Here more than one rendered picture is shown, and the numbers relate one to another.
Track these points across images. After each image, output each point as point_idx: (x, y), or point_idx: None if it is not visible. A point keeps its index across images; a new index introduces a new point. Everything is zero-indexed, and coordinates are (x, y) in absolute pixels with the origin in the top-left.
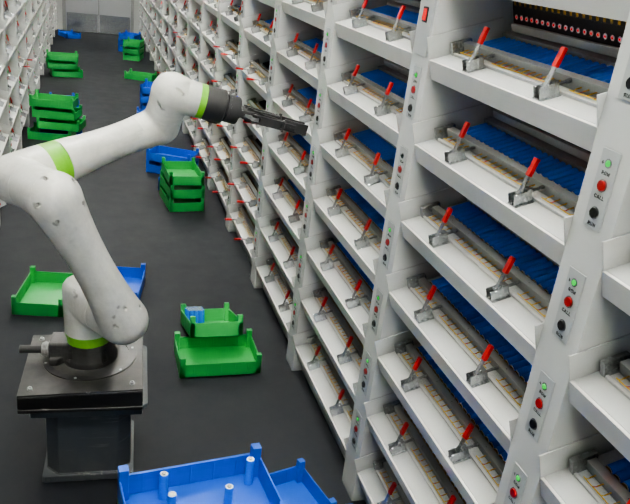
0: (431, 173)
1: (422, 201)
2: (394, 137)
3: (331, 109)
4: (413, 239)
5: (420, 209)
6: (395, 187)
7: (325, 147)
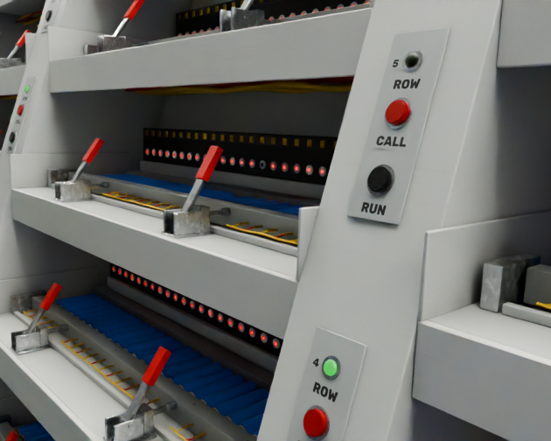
0: (516, 139)
1: (484, 245)
2: (332, 41)
3: (51, 117)
4: (547, 405)
5: (488, 275)
6: (373, 185)
7: (25, 192)
